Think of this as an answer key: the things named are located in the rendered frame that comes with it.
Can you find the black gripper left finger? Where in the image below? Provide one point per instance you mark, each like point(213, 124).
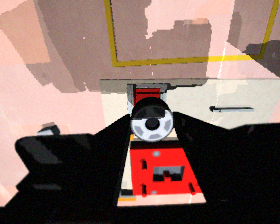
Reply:
point(103, 154)

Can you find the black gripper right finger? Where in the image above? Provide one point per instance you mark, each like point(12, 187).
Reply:
point(217, 155)

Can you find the yellow rectangular outline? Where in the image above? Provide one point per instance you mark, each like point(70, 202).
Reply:
point(116, 63)

